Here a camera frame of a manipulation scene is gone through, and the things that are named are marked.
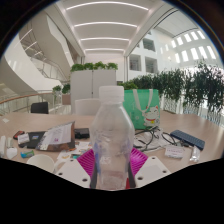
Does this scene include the clear plastic water bottle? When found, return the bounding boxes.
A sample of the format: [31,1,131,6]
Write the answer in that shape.
[89,85,136,191]

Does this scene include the colourful sticker sheet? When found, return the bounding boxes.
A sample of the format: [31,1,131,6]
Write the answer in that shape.
[56,141,93,163]

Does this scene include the black notebook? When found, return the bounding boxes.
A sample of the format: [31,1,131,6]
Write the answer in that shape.
[25,131,46,150]

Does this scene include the black power adapter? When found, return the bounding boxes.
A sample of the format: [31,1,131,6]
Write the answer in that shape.
[73,127,91,140]

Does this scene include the small red and black box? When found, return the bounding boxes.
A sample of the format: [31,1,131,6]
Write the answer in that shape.
[12,130,26,141]

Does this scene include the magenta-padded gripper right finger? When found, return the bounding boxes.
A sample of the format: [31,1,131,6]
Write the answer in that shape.
[126,147,172,189]

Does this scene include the small planter with green plants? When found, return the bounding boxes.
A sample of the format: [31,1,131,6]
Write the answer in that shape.
[52,83,72,106]

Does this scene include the black chair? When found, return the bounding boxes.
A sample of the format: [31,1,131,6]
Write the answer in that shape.
[30,101,50,115]

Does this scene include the ceiling light strips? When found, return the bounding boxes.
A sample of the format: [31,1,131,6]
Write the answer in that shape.
[64,0,150,53]

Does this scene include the small white card box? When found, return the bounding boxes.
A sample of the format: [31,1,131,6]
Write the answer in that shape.
[17,133,31,145]

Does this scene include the clear plastic packet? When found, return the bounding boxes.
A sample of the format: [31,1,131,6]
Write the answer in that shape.
[189,145,202,163]

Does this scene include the white cabinet with plants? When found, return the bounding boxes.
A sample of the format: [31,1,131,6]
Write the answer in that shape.
[69,61,119,108]

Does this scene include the glass railing with wooden handrail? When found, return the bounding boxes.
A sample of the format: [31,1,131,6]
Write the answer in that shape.
[0,91,58,116]

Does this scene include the green tote bag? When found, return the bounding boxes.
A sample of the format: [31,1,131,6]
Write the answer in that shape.
[122,88,161,131]

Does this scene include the white chair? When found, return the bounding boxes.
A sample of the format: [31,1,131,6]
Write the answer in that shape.
[74,98,101,116]

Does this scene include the dark blue flat keyboard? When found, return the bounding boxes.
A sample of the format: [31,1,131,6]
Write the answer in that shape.
[169,129,206,151]

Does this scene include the brown booklet with white page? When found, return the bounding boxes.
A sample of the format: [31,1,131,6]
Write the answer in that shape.
[35,121,76,152]

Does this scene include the small teal tube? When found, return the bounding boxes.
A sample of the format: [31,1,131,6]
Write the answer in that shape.
[19,149,35,159]

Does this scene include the row of green plants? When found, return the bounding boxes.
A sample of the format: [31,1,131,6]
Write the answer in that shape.
[118,59,224,126]

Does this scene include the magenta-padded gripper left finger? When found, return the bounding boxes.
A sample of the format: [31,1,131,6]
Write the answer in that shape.
[54,147,99,190]

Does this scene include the white labelled packet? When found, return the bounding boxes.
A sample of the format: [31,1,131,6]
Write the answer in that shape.
[164,145,185,160]

